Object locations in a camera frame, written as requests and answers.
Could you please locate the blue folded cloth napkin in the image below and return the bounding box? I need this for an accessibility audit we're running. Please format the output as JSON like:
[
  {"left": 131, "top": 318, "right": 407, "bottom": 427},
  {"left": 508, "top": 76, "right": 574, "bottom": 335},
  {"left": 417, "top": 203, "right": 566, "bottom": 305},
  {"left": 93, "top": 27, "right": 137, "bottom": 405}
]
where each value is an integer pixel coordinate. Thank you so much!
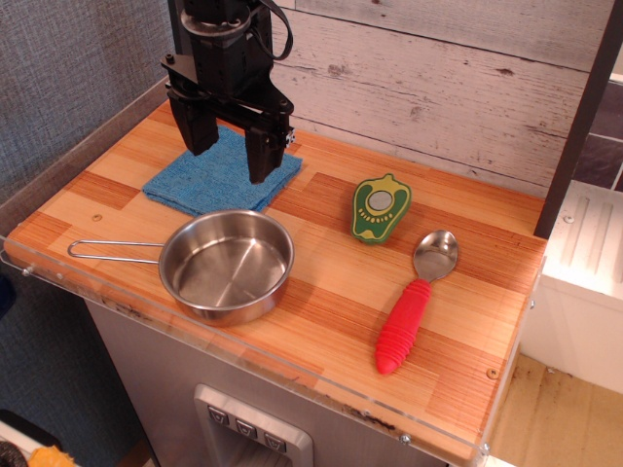
[{"left": 142, "top": 126, "right": 303, "bottom": 217}]

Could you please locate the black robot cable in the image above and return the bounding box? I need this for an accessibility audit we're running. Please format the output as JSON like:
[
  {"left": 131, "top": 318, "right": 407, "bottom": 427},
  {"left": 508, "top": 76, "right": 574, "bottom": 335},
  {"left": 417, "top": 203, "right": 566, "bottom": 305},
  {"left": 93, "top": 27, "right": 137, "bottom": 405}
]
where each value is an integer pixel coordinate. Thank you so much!
[{"left": 247, "top": 0, "right": 295, "bottom": 62}]

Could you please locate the black vertical robot column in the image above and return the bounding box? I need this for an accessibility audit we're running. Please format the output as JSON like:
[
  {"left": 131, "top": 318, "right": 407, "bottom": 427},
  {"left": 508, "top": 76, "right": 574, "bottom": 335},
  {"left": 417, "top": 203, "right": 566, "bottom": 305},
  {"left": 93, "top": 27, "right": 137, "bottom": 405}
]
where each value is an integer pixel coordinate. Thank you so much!
[{"left": 167, "top": 0, "right": 192, "bottom": 55}]

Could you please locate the silver dispenser button panel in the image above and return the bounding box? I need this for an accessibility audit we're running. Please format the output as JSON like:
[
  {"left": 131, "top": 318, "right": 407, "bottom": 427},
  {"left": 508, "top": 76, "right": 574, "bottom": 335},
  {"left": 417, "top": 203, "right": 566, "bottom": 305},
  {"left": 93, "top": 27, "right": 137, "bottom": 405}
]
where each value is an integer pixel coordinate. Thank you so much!
[{"left": 194, "top": 384, "right": 314, "bottom": 466}]

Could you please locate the green toy pepper half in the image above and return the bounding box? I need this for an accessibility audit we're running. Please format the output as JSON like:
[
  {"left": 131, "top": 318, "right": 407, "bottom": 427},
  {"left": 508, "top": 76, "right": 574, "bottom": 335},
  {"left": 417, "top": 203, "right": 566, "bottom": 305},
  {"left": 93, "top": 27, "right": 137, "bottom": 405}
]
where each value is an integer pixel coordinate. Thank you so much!
[{"left": 350, "top": 173, "right": 412, "bottom": 244}]

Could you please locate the dark vertical frame post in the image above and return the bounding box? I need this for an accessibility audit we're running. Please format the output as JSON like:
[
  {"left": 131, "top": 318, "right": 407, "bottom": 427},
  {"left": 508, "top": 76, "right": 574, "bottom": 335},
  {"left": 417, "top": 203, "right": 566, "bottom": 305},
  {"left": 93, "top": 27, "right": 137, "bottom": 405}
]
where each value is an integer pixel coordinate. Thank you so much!
[{"left": 533, "top": 0, "right": 622, "bottom": 239}]

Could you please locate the yellow object at corner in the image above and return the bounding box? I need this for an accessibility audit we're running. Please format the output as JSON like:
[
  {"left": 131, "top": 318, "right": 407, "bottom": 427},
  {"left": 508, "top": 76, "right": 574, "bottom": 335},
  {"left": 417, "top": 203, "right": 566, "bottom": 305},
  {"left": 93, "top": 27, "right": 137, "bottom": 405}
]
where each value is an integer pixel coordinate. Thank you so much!
[{"left": 27, "top": 447, "right": 76, "bottom": 467}]

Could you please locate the red handled metal spoon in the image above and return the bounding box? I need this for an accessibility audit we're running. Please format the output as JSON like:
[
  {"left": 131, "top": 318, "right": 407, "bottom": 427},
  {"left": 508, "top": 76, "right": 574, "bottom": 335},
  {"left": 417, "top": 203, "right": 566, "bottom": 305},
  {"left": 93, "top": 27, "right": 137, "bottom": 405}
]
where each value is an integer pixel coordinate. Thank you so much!
[{"left": 374, "top": 230, "right": 458, "bottom": 375}]

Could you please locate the small stainless steel pot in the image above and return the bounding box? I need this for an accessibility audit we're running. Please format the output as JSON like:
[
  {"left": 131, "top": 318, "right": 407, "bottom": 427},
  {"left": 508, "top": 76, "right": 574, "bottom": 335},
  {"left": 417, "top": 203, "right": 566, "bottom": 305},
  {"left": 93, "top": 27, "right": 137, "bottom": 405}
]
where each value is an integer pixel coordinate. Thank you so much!
[{"left": 67, "top": 209, "right": 295, "bottom": 327}]

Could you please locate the white toy sink unit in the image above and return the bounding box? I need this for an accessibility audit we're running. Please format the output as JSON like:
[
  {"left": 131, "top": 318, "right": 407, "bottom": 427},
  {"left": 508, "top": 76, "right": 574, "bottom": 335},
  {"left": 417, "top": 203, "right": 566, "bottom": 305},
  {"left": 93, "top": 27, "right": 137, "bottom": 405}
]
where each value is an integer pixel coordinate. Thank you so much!
[{"left": 520, "top": 182, "right": 622, "bottom": 392}]

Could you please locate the clear acrylic table guard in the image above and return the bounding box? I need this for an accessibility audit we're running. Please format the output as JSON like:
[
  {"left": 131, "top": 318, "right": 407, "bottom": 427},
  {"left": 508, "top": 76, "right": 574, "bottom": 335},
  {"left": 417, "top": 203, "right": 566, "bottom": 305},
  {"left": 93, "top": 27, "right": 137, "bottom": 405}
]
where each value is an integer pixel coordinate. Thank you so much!
[{"left": 5, "top": 226, "right": 545, "bottom": 466}]

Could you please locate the grey toy fridge cabinet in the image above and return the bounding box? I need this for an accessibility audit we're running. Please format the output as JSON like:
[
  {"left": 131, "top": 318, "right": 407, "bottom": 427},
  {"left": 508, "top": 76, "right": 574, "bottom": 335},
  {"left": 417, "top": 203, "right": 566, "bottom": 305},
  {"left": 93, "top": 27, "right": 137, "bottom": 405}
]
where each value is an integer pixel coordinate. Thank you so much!
[{"left": 87, "top": 302, "right": 442, "bottom": 466}]

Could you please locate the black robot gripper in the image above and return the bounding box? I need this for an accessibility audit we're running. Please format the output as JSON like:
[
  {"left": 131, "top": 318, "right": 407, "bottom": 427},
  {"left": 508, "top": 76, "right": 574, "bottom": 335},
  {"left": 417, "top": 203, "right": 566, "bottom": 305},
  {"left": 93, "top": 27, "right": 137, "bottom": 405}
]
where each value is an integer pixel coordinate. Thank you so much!
[{"left": 162, "top": 1, "right": 294, "bottom": 184}]

